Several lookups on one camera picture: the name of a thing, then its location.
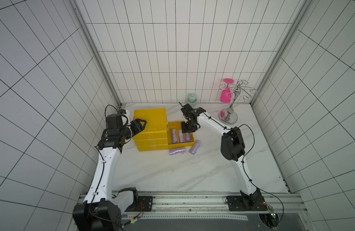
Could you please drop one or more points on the mint green jar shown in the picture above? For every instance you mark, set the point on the mint green jar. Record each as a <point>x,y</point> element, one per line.
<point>192,99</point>

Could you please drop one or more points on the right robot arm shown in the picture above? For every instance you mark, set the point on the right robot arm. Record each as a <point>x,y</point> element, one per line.
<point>233,149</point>

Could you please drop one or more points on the chrome glass rack stand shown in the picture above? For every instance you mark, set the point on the chrome glass rack stand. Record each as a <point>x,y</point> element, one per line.
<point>240,88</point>

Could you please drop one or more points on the pink plastic wine glass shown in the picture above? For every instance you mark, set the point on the pink plastic wine glass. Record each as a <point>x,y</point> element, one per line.
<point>226,94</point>

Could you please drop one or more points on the purple bag roll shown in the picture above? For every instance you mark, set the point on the purple bag roll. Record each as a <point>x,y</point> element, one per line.
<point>175,151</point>
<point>174,136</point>
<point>181,136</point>
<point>194,149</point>
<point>188,137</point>

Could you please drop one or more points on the yellow bottom drawer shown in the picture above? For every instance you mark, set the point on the yellow bottom drawer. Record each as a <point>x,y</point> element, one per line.
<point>177,126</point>

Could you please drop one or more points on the yellow drawer cabinet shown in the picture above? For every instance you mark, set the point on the yellow drawer cabinet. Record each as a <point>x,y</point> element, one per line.
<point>154,136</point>

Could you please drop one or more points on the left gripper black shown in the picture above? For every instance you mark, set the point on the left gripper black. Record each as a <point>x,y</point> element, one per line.
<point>138,125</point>

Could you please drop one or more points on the purple bag roll bottom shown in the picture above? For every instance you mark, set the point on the purple bag roll bottom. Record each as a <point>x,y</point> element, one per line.
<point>188,137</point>

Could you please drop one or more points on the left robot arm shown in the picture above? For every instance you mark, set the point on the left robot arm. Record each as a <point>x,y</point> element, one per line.
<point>102,173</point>

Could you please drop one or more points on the purple bag roll top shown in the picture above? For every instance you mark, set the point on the purple bag roll top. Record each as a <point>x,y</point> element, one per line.
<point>174,136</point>

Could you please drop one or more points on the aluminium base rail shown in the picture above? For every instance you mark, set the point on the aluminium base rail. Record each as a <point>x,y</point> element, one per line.
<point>210,205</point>

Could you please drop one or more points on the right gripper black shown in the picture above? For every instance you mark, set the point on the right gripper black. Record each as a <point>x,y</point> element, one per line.
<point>190,121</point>

